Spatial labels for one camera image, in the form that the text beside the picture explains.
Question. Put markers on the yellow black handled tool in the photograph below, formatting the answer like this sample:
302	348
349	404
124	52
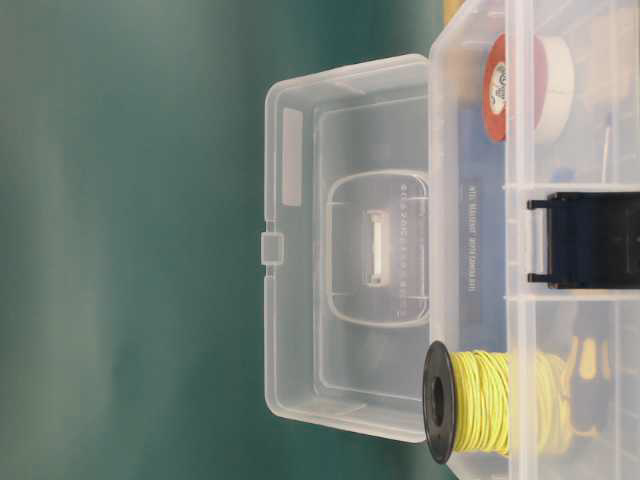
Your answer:
589	385

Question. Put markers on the yellow wire spool black flange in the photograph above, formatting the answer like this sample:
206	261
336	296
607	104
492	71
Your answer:
466	399

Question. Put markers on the clear plastic toolbox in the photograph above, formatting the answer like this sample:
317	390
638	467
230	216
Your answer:
485	241

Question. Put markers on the clear plastic toolbox lid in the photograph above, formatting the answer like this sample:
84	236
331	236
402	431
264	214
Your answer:
346	247

